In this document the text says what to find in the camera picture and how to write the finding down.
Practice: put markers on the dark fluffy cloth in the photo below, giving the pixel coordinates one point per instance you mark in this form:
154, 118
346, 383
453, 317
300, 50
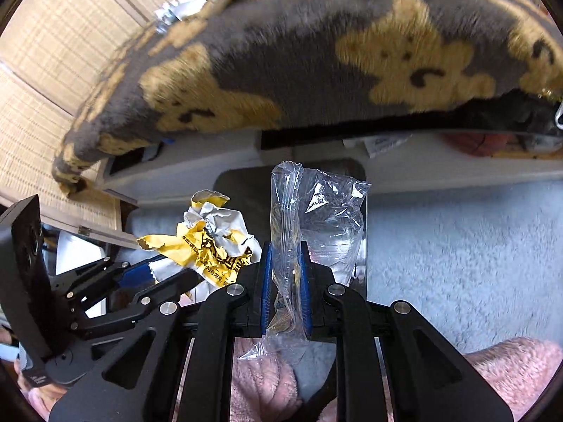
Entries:
497, 114

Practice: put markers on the white container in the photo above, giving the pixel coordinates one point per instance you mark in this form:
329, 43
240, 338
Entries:
77, 250

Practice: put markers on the white bed frame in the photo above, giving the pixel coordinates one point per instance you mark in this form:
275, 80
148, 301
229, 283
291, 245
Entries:
198, 171

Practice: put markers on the white printed plastic packet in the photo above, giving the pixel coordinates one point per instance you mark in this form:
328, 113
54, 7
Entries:
378, 145

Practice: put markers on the grey bear print blanket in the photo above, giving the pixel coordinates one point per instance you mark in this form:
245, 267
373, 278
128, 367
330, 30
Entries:
286, 52

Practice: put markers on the yellow paper wrapper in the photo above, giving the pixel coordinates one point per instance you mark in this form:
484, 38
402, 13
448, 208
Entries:
211, 246

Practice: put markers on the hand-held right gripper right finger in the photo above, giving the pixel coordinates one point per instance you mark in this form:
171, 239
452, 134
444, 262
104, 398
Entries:
305, 292

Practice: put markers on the white plastic bag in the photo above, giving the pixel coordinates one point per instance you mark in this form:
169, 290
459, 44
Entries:
558, 114

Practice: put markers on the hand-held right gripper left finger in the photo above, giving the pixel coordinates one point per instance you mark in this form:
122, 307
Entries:
266, 292

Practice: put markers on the dark glossy waste bin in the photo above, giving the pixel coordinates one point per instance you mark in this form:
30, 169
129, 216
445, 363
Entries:
242, 184

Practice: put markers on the orange textured ball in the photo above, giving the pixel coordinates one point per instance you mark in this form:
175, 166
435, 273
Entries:
479, 145

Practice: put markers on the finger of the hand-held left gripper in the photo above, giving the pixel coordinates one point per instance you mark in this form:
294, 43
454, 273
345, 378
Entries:
145, 301
99, 274

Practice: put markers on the woven rattan cabinet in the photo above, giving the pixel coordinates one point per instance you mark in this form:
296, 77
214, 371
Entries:
66, 30

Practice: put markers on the clear plastic bag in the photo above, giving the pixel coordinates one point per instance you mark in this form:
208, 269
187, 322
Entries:
325, 211

